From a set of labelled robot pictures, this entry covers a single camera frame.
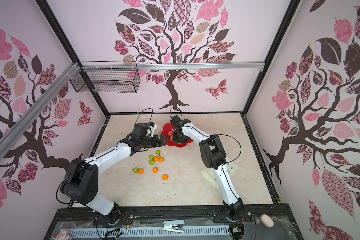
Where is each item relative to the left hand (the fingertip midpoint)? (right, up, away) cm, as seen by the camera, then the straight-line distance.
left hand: (164, 142), depth 88 cm
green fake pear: (-5, -7, +8) cm, 12 cm away
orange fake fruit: (+1, -21, -2) cm, 21 cm away
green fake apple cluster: (-9, -12, +5) cm, 15 cm away
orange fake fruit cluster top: (-3, -12, +5) cm, 13 cm away
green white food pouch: (+27, -19, -1) cm, 33 cm away
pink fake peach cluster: (+4, +2, +4) cm, 6 cm away
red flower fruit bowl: (+1, +9, +19) cm, 21 cm away
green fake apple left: (-17, -17, 0) cm, 24 cm away
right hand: (+8, 0, +14) cm, 16 cm away
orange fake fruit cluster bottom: (-6, -17, 0) cm, 18 cm away
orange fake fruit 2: (-14, -18, 0) cm, 23 cm away
